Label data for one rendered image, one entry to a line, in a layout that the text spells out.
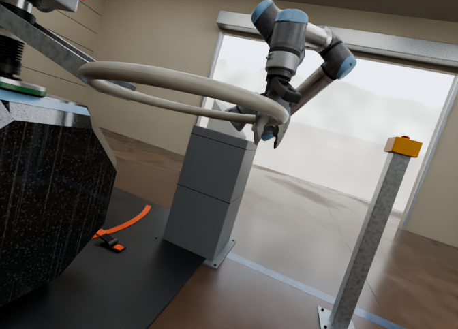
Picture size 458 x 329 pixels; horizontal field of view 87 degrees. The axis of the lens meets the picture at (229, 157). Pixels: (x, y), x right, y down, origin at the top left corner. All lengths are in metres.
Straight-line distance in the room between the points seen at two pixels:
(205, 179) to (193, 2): 5.91
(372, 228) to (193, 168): 1.09
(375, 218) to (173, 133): 5.43
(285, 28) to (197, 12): 6.23
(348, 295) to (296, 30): 1.33
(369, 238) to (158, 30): 6.69
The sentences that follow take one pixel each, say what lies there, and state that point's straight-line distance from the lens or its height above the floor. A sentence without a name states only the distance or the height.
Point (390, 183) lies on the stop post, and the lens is 1.47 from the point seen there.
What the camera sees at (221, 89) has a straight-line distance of 0.40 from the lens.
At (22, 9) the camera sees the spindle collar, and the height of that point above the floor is 1.04.
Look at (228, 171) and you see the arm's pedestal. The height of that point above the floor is 0.62.
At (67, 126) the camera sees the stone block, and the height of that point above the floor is 0.72.
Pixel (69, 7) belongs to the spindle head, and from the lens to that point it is 1.08.
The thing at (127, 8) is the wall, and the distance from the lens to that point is 8.08.
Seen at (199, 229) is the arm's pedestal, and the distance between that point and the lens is 1.70.
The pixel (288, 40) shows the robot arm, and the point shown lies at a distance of 0.72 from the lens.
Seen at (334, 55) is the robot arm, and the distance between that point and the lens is 1.37.
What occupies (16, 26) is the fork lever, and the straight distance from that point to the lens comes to 0.97.
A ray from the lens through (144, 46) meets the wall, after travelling 7.31.
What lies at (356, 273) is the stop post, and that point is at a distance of 1.56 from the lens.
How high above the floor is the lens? 0.86
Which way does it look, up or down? 6 degrees down
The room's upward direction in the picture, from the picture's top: 16 degrees clockwise
